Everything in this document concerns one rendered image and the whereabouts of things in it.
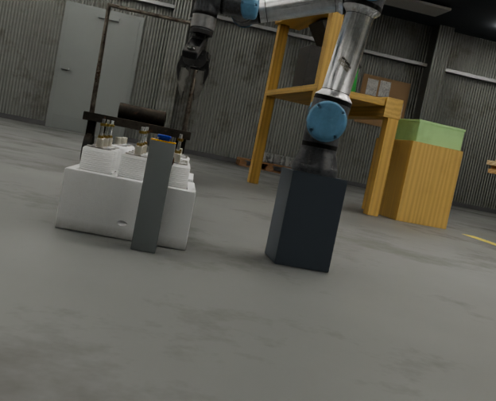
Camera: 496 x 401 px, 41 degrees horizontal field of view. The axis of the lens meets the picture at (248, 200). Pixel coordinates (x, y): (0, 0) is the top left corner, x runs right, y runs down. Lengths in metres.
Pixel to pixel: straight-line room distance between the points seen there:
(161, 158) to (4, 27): 10.48
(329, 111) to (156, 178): 0.54
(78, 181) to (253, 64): 10.20
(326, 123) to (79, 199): 0.76
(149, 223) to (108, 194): 0.19
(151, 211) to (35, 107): 10.24
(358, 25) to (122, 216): 0.90
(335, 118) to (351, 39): 0.24
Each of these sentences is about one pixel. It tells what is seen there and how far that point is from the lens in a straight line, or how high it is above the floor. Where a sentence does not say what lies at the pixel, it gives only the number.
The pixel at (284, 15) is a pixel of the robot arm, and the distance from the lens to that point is 2.17.
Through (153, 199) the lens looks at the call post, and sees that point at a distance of 1.84.
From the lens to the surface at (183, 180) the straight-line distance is 2.01.
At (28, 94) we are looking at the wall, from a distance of 12.06.
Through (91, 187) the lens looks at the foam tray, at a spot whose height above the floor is 0.14.
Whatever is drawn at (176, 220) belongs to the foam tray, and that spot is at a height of 0.09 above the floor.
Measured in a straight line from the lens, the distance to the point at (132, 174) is 2.00.
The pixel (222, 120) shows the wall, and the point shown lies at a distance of 11.95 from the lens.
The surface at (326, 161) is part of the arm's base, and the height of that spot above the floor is 0.34.
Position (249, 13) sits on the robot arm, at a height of 0.74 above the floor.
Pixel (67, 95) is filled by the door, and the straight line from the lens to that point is 11.92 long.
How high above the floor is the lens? 0.35
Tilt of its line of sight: 5 degrees down
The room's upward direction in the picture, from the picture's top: 11 degrees clockwise
